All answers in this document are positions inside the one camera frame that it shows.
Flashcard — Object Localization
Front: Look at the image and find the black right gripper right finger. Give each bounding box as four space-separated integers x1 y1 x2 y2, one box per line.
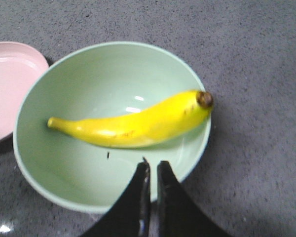
157 161 229 237

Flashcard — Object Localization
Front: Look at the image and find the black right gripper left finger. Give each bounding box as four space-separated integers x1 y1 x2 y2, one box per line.
82 158 150 237

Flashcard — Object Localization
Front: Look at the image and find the yellow banana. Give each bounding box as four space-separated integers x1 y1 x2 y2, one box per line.
47 90 214 148

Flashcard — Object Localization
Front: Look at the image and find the green ribbed bowl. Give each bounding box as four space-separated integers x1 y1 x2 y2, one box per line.
13 41 211 213

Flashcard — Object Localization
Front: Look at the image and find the pink plate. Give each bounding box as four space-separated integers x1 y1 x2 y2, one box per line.
0 41 49 141

